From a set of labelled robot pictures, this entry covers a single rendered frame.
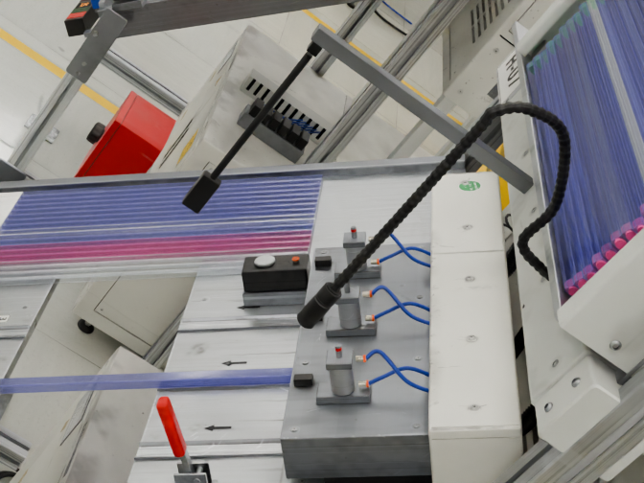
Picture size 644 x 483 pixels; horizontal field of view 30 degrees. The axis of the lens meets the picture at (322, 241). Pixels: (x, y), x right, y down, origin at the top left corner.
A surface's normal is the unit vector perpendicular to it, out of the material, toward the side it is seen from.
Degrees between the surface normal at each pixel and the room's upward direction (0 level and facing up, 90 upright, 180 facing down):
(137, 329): 90
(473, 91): 90
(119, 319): 90
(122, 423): 0
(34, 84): 0
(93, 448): 0
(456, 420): 42
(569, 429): 90
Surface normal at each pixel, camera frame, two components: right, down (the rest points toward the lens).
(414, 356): -0.11, -0.87
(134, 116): 0.59, -0.67
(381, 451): -0.08, 0.50
